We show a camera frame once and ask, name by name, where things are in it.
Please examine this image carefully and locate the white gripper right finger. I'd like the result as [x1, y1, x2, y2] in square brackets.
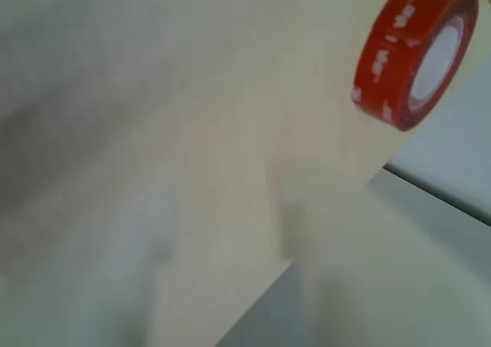
[229, 187, 387, 347]

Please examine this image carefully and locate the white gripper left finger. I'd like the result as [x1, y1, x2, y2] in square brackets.
[0, 0, 164, 347]

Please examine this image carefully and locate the small red tape roll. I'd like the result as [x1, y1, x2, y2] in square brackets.
[351, 0, 480, 133]

